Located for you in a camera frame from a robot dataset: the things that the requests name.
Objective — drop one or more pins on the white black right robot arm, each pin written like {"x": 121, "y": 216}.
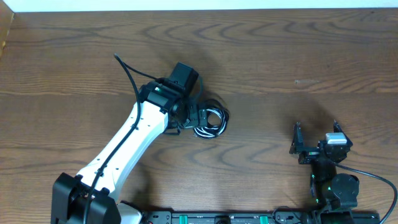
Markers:
{"x": 335, "y": 193}

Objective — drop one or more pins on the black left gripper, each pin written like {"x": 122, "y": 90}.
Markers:
{"x": 194, "y": 119}

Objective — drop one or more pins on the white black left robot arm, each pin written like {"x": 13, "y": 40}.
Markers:
{"x": 92, "y": 195}

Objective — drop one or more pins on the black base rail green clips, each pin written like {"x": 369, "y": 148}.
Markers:
{"x": 278, "y": 216}

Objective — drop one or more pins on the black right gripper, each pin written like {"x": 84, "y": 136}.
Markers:
{"x": 309, "y": 154}

